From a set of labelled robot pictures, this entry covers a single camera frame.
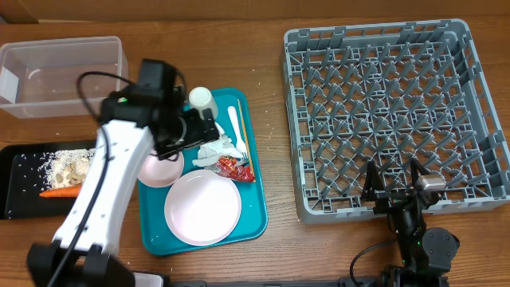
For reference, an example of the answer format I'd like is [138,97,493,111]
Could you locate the spilled rice and scraps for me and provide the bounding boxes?
[14,148,96,192]

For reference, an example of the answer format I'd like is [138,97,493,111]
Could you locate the clear plastic bin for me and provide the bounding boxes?
[1,36,129,119]

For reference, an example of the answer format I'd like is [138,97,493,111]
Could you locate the wooden chopstick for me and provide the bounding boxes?
[237,99,256,183]

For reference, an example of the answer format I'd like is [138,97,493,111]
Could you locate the pink bowl with food scraps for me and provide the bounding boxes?
[138,150,184,188]

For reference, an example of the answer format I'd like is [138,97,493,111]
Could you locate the teal serving tray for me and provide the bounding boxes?
[139,88,269,256]

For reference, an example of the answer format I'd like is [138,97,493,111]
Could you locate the orange carrot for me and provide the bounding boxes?
[39,186,81,198]

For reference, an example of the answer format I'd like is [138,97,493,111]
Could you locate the white plastic fork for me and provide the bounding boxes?
[227,106,248,159]

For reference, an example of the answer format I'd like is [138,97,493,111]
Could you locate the black plastic bin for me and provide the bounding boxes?
[1,140,96,219]

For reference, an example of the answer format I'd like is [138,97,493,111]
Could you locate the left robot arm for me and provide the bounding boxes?
[26,59,219,286]

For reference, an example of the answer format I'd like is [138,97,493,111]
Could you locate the pink round plate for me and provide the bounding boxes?
[164,170,242,246]

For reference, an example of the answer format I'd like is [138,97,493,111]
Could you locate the white plastic cup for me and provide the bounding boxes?
[188,87,218,120]

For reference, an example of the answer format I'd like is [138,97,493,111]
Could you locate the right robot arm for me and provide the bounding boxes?
[350,159,460,286]

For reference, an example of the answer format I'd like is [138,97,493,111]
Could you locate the red snack wrapper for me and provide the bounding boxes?
[206,155,255,183]

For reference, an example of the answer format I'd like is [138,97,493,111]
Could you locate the crumpled white napkin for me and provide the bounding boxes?
[192,122,244,167]

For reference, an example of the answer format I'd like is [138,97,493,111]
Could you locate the grey dishwasher rack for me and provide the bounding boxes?
[281,19,509,224]

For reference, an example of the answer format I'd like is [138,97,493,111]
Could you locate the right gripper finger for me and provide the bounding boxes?
[410,158,430,191]
[360,161,385,202]

